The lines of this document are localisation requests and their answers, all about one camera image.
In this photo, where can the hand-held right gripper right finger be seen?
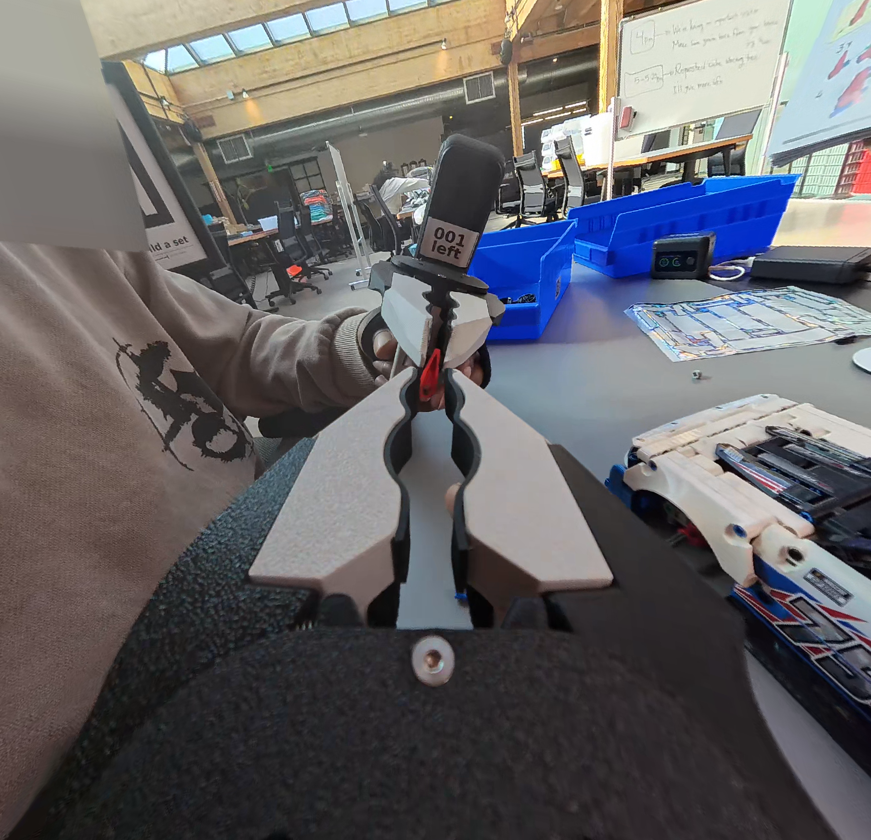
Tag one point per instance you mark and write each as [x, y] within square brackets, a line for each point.
[537, 506]

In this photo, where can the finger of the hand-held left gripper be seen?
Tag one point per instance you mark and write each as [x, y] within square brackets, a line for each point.
[469, 330]
[405, 316]

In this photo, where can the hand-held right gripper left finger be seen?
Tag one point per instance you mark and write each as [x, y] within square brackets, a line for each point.
[326, 506]

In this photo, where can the red brick connector piece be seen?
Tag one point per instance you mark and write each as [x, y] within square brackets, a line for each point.
[430, 374]

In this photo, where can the person's left forearm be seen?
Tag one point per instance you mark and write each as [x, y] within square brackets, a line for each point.
[286, 350]

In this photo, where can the grey desk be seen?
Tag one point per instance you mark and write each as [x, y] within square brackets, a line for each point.
[578, 391]

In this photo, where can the person's left hand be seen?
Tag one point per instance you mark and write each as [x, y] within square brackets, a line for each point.
[384, 350]

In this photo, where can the person's right hand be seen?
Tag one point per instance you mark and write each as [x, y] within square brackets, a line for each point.
[454, 498]

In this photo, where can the short blue storage bin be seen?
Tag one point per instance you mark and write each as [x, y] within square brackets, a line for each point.
[524, 309]

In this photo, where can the black office chair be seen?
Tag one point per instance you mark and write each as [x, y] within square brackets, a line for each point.
[292, 248]
[534, 187]
[575, 170]

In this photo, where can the black chair armrest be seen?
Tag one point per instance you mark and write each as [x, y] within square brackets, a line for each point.
[292, 425]

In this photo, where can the white mobile partition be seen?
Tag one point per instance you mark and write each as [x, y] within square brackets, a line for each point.
[343, 200]

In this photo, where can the red whiteboard eraser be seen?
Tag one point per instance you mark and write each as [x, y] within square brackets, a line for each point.
[626, 117]

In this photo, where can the toy brick race car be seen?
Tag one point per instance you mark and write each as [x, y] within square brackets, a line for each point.
[714, 493]

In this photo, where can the long blue storage bin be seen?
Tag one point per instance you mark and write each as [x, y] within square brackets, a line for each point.
[680, 231]

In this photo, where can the black device with screen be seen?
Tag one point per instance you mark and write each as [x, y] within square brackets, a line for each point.
[684, 258]

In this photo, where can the framed marker sign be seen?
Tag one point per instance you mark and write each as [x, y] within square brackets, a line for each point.
[177, 241]

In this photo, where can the whiteboard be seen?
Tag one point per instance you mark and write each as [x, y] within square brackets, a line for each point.
[708, 57]

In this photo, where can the holographic sticker sheet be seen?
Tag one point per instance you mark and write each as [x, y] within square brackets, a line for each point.
[748, 323]

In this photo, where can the black flat box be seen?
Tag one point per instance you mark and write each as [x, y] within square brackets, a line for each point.
[810, 263]

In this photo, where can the stack of red crates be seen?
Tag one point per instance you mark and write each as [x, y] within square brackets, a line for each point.
[854, 166]

